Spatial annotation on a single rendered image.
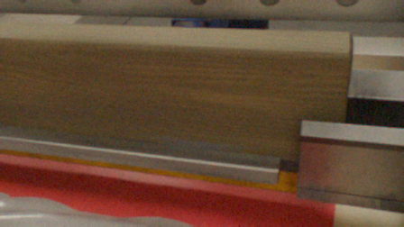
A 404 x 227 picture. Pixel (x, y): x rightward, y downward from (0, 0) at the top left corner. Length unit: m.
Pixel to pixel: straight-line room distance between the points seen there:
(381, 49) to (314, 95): 0.18
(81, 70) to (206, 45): 0.08
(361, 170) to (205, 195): 0.10
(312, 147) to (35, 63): 0.17
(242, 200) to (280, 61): 0.10
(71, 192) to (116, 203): 0.03
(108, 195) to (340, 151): 0.15
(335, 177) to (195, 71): 0.09
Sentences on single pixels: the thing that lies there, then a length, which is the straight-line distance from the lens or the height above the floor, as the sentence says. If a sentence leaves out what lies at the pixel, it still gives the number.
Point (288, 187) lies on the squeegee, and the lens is 0.30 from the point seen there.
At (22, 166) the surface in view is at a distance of 0.37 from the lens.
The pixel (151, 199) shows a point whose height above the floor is 0.96.
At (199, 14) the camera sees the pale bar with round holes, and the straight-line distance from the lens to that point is 0.50.
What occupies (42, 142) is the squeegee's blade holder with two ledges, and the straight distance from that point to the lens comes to 0.31.
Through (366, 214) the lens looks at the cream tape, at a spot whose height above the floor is 0.96.
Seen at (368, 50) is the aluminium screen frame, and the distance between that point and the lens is 0.43.
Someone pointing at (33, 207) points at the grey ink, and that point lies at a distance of 0.32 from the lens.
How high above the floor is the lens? 1.16
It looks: 31 degrees down
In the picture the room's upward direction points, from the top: 6 degrees counter-clockwise
